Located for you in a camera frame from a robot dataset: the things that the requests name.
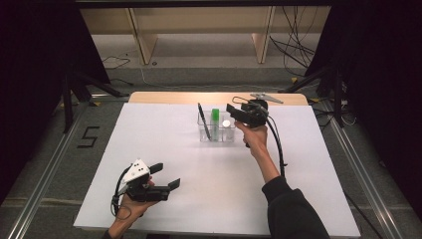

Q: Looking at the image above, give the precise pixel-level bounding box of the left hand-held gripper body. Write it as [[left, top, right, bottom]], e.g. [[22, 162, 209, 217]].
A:
[[120, 158, 172, 203]]

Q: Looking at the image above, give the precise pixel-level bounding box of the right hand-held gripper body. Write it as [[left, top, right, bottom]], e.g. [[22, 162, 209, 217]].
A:
[[241, 93, 285, 128]]

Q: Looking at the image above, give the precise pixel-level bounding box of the white stick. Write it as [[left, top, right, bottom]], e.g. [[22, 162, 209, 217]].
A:
[[221, 119, 233, 142]]

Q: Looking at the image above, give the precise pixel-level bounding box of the green marker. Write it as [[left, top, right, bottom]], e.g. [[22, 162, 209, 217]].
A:
[[211, 108, 221, 141]]

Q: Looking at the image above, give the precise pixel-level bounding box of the black pen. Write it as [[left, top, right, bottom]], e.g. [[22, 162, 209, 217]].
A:
[[197, 103, 212, 140]]

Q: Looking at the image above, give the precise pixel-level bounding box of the clear plastic pen holder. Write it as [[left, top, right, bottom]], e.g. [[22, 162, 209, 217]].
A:
[[197, 110, 237, 143]]

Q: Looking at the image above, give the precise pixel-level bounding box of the person's right hand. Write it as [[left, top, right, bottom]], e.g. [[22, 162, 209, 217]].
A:
[[234, 120, 269, 157]]

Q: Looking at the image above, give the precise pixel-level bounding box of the person's left hand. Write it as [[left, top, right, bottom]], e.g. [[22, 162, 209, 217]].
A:
[[110, 194, 157, 230]]

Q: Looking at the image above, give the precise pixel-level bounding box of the white table cover sheet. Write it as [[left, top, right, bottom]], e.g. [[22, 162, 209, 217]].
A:
[[73, 103, 361, 237]]

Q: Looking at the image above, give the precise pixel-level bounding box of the black metal stand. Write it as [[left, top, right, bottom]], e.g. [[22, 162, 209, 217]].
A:
[[61, 71, 130, 133], [278, 63, 346, 128]]

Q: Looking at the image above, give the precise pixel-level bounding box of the beige wooden shelf unit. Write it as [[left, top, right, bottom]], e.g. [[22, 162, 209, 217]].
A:
[[79, 6, 331, 66]]

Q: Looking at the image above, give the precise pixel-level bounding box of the black curtain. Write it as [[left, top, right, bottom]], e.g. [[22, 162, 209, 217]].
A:
[[0, 0, 111, 203], [304, 0, 422, 213]]

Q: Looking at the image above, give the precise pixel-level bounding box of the left hand-held gripper cable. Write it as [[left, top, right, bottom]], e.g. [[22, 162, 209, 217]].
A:
[[110, 165, 132, 220]]

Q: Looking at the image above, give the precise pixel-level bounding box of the hand-held gripper cable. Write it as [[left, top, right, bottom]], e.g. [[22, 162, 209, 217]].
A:
[[232, 96, 289, 177], [110, 165, 132, 220]]

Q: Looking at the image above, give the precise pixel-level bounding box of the right hand-held gripper cable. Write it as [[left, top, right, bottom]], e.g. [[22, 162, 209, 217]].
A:
[[232, 96, 289, 177]]

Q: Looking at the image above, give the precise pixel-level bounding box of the bundle of black cables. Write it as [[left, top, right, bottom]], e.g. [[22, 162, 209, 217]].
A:
[[268, 6, 320, 78]]

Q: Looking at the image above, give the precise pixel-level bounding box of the aluminium floor rail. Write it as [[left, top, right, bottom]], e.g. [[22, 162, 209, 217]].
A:
[[320, 99, 403, 239], [6, 99, 85, 239]]

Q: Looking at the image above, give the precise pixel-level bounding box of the thin black floor cable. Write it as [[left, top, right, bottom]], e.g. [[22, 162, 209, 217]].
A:
[[101, 54, 132, 71]]

